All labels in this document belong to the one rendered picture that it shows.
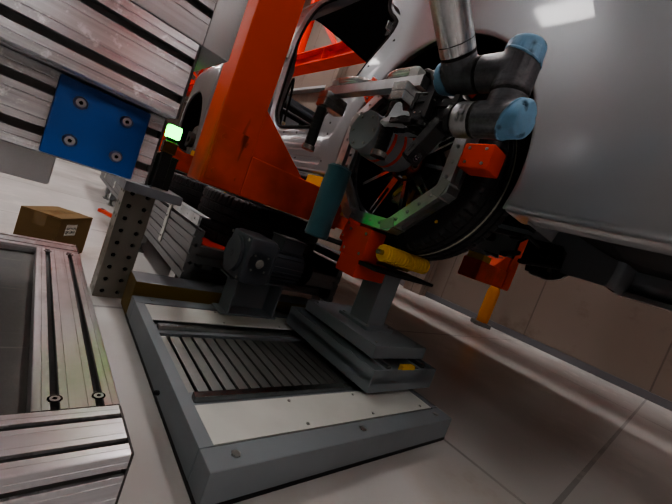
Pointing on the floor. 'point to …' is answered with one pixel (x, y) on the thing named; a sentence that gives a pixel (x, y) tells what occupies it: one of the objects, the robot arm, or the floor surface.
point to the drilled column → (121, 244)
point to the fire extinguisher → (487, 308)
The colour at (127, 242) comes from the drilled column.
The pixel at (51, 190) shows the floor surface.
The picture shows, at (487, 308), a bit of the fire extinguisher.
